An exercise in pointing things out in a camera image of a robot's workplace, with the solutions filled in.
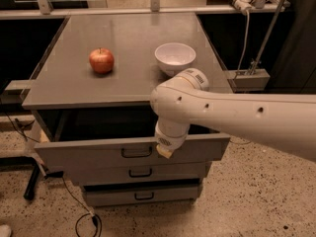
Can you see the white object floor corner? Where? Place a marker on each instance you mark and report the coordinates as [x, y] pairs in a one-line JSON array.
[[5, 231]]

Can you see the grey side bracket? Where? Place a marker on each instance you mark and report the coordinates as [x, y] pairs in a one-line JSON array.
[[16, 91], [245, 82]]

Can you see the grey side bracket left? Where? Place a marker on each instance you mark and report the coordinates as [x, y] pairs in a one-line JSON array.
[[16, 91]]

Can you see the grey bottom drawer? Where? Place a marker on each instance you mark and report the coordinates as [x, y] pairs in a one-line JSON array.
[[144, 193]]

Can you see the white ceramic bowl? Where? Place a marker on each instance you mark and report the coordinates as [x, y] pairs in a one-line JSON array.
[[174, 57]]

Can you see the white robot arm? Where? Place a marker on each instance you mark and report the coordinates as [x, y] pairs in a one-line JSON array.
[[282, 122]]

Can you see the grey drawer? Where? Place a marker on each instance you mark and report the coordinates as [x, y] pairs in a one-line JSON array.
[[105, 153], [137, 174], [144, 193]]

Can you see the grey side bracket right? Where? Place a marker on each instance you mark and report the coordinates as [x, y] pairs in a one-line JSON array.
[[245, 82]]

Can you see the grey middle drawer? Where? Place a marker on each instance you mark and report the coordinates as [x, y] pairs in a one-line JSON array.
[[137, 174]]

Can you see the grey cabinet desk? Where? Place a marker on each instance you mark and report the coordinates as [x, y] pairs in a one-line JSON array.
[[73, 102]]

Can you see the yellowish foam-padded gripper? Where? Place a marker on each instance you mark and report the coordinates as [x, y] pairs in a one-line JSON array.
[[169, 141]]

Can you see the red apple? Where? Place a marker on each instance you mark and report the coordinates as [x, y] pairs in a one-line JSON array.
[[101, 60]]

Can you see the metal diagonal rod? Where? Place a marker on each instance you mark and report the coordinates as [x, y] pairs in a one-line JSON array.
[[254, 64]]

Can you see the grey top drawer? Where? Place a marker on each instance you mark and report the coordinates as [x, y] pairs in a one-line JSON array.
[[105, 153]]

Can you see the black top drawer handle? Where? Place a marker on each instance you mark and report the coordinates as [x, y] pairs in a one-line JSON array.
[[136, 152]]

